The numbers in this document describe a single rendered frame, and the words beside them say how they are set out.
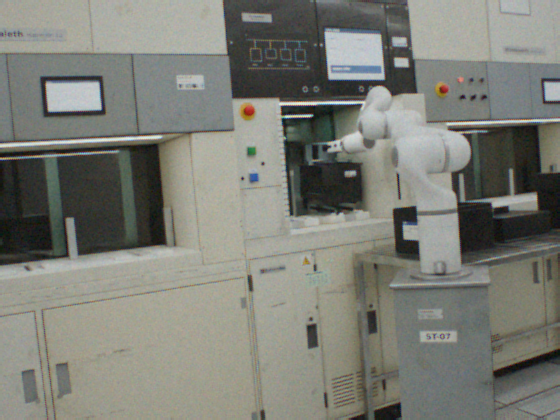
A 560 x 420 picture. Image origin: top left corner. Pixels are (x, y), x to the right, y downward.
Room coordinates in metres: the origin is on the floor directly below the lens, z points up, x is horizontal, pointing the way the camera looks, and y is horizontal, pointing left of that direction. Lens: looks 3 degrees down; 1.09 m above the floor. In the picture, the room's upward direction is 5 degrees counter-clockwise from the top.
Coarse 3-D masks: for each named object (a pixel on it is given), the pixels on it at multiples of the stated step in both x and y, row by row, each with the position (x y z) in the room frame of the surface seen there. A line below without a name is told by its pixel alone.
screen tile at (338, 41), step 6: (330, 36) 2.46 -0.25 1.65; (336, 36) 2.47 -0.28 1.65; (342, 36) 2.48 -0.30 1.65; (348, 36) 2.50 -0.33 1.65; (330, 42) 2.46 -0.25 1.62; (336, 42) 2.47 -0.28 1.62; (342, 42) 2.48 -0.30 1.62; (348, 42) 2.50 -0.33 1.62; (348, 48) 2.50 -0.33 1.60; (330, 54) 2.45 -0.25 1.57; (336, 54) 2.47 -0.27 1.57; (342, 54) 2.48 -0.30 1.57; (348, 54) 2.49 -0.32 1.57; (330, 60) 2.45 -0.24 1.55; (336, 60) 2.47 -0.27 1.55; (342, 60) 2.48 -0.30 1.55; (348, 60) 2.49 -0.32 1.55
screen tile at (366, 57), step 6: (360, 42) 2.52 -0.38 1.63; (366, 42) 2.54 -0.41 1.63; (372, 42) 2.55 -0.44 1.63; (378, 42) 2.57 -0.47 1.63; (378, 48) 2.57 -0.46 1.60; (360, 54) 2.52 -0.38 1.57; (366, 54) 2.54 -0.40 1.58; (372, 54) 2.55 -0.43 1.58; (378, 54) 2.57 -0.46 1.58; (360, 60) 2.52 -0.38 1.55; (366, 60) 2.54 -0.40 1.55; (372, 60) 2.55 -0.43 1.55; (378, 60) 2.56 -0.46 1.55
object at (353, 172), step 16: (320, 144) 2.77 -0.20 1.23; (320, 160) 2.79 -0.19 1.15; (336, 160) 2.83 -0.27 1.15; (304, 176) 2.83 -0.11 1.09; (320, 176) 2.70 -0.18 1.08; (336, 176) 2.73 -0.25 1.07; (352, 176) 2.77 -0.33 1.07; (304, 192) 2.83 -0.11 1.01; (320, 192) 2.71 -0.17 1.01; (336, 192) 2.73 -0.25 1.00; (352, 192) 2.77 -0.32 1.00; (304, 208) 2.88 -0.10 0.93; (320, 208) 2.82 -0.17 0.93; (336, 208) 2.89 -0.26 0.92; (352, 208) 2.78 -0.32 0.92
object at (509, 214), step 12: (504, 216) 2.37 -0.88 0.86; (516, 216) 2.36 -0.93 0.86; (528, 216) 2.39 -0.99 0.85; (540, 216) 2.42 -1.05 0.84; (504, 228) 2.33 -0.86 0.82; (516, 228) 2.36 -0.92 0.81; (528, 228) 2.39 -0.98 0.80; (540, 228) 2.42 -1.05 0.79; (504, 240) 2.33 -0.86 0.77; (516, 240) 2.35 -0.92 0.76
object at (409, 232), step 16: (400, 208) 2.38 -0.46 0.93; (416, 208) 2.41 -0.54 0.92; (464, 208) 2.17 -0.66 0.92; (480, 208) 2.21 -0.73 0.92; (400, 224) 2.32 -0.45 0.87; (416, 224) 2.23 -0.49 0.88; (464, 224) 2.17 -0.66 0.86; (480, 224) 2.21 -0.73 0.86; (400, 240) 2.32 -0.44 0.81; (416, 240) 2.23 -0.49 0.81; (464, 240) 2.17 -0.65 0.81; (480, 240) 2.20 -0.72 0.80
